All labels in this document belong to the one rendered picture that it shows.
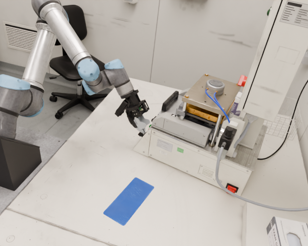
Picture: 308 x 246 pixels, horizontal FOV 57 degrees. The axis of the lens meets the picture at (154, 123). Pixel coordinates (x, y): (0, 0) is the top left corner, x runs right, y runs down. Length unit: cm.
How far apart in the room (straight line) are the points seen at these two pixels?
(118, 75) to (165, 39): 157
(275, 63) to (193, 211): 63
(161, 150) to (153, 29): 168
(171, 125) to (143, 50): 174
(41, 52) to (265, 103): 94
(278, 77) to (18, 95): 92
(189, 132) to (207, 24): 161
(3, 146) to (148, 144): 59
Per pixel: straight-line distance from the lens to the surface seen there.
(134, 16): 279
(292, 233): 113
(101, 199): 118
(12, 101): 117
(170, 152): 126
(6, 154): 113
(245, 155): 122
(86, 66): 110
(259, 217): 121
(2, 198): 125
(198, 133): 115
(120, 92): 125
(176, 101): 137
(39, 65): 134
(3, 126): 115
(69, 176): 126
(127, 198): 118
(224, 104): 115
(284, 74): 98
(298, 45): 95
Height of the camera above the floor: 167
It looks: 36 degrees down
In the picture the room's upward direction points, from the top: 8 degrees clockwise
